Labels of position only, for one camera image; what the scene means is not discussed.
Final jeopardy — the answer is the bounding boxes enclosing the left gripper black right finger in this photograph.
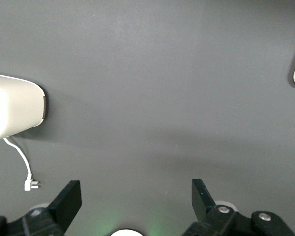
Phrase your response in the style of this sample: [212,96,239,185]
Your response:
[181,178,295,236]

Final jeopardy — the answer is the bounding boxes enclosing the dark grey table mat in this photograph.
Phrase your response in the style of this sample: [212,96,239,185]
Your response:
[0,0,295,236]

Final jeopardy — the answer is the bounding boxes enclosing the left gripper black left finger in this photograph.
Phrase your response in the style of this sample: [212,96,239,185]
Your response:
[0,180,83,236]

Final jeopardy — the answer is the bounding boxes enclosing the white toaster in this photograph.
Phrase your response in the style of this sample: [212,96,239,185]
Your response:
[0,72,50,141]

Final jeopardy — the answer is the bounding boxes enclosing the white toaster cord with plug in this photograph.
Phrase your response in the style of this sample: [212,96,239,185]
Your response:
[3,137,41,192]

